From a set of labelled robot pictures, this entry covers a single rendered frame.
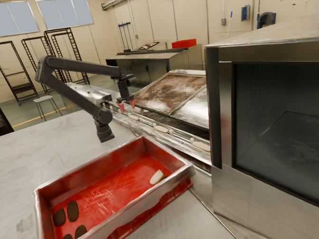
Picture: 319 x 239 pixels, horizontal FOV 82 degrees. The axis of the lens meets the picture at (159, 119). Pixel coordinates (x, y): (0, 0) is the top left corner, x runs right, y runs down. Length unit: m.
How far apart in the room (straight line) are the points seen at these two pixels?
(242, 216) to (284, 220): 0.11
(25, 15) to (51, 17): 0.76
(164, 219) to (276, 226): 0.31
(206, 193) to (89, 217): 0.41
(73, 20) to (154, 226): 8.24
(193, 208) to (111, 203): 0.29
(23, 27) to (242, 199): 8.01
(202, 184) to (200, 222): 0.14
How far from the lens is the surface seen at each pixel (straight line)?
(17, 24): 8.14
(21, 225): 0.89
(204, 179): 0.74
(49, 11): 8.37
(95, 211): 0.75
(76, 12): 8.62
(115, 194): 0.76
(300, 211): 0.46
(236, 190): 0.51
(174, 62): 3.99
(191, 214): 0.65
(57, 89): 0.99
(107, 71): 1.10
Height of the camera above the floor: 1.34
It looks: 26 degrees down
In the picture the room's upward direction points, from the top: 11 degrees counter-clockwise
